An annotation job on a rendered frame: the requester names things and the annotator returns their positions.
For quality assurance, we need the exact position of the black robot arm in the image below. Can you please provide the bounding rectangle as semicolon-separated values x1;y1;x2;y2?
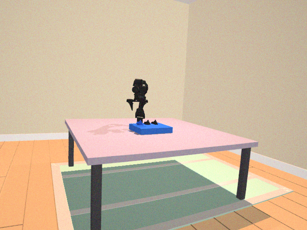
132;79;148;123

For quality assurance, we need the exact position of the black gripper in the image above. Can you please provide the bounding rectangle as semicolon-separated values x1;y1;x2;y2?
127;93;148;111

